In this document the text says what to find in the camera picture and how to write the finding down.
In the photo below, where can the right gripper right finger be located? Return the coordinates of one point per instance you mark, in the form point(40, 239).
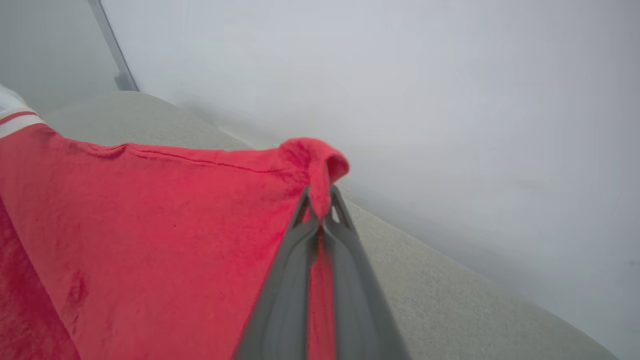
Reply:
point(360, 310)

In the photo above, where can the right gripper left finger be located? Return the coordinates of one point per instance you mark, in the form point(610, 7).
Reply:
point(285, 300)

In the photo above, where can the red and white garment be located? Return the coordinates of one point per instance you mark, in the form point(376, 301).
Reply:
point(150, 240)

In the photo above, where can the grey vertical wall strip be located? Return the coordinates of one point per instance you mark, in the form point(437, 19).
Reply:
point(115, 50)

